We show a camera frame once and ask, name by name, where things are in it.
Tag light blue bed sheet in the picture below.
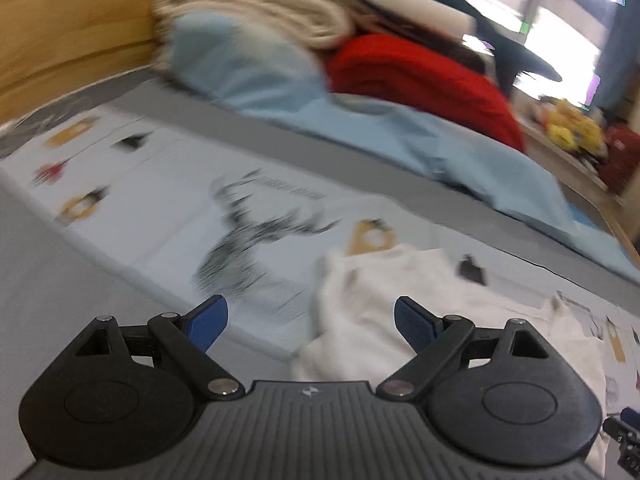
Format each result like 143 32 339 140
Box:
163 11 639 282

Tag grey patterned bed cover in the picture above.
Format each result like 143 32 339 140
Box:
1 80 639 479

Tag cream folded blanket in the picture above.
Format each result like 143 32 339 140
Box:
151 0 355 72

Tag white long-sleeve shirt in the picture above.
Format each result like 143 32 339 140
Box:
292 245 608 479

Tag yellow plush toys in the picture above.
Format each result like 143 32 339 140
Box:
539 100 606 157

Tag wooden headboard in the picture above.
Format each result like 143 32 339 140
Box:
1 0 155 120

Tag blue curtain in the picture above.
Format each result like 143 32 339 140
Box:
591 0 639 110

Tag red blanket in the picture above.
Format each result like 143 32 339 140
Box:
326 34 525 153

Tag dark teal garment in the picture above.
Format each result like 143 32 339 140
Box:
359 0 564 97

